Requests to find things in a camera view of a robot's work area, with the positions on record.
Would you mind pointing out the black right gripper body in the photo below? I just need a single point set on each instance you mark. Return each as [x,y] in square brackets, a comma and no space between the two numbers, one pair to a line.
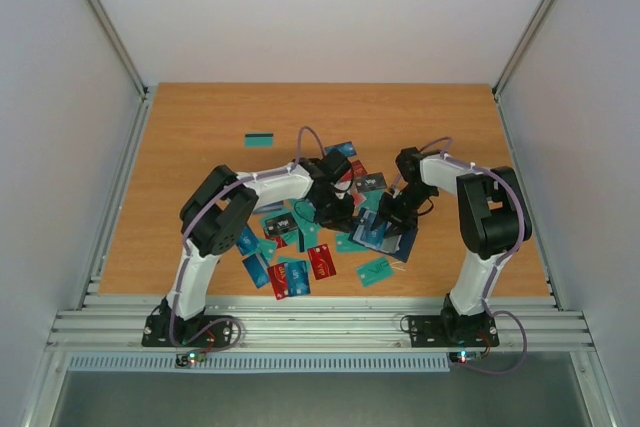
[397,212]

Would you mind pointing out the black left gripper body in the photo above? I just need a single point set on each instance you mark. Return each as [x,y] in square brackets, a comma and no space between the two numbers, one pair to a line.
[329,209]

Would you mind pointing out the dark blue card holder wallet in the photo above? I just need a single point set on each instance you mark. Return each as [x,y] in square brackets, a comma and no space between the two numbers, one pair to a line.
[397,246]

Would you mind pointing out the red card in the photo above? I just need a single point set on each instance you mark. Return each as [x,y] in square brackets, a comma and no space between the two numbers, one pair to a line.
[322,264]
[279,281]

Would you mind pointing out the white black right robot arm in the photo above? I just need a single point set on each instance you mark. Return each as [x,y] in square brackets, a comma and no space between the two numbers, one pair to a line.
[493,223]

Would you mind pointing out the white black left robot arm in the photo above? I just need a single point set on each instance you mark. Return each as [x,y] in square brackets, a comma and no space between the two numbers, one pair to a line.
[215,216]

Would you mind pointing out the black vip card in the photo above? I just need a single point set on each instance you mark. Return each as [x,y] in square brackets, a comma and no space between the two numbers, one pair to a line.
[280,224]
[370,182]

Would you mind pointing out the blue VIP card back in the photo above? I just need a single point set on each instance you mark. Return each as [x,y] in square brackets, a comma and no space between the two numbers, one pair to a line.
[346,148]

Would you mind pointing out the teal VIP card front right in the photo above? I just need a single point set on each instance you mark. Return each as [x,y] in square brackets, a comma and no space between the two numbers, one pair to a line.
[374,271]

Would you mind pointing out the teal card with magnetic stripe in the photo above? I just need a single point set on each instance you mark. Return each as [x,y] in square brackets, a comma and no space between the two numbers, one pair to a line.
[259,139]

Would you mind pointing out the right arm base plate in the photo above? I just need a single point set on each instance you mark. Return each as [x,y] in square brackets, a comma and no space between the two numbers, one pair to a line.
[431,331]

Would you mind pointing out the grey slotted cable duct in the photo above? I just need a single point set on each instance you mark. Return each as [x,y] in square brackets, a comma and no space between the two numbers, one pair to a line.
[261,363]

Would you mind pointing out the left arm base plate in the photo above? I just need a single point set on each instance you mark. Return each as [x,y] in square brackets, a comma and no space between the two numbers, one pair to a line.
[199,332]

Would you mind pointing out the aluminium frame post right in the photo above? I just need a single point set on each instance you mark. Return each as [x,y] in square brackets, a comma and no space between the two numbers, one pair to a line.
[535,23]

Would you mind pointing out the aluminium frame post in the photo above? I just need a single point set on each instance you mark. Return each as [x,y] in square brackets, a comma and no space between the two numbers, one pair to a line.
[535,23]
[107,26]

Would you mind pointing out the aluminium frame post left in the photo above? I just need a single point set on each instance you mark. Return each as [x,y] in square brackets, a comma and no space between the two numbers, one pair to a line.
[107,26]

